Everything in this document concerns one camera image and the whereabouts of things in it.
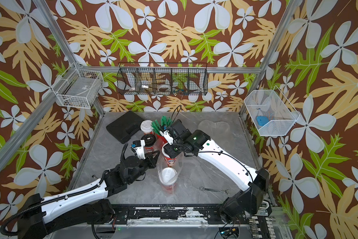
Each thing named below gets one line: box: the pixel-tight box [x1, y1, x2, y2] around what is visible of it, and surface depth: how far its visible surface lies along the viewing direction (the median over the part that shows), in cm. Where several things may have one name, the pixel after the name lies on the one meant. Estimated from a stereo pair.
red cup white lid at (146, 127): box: [140, 119, 154, 135], surface depth 92 cm
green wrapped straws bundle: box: [151, 115, 174, 136], surface depth 92 cm
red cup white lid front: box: [158, 166, 178, 195], surface depth 72 cm
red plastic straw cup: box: [155, 133, 167, 147], surface depth 80 cm
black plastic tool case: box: [105, 110, 143, 144], surface depth 108 cm
